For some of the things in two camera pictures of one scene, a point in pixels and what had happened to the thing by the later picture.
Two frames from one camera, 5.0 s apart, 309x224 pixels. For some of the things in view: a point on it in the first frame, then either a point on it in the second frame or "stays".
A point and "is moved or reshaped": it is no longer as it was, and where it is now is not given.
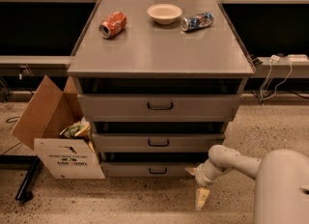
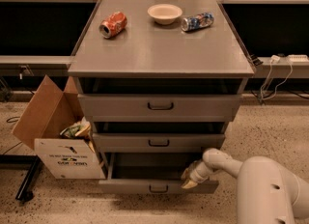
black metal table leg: (23, 162) stays
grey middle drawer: (156, 142) stays
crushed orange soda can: (115, 23) stays
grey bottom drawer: (150, 169) is moved or reshaped
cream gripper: (201, 176) → (198, 174)
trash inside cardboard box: (80, 130) stays
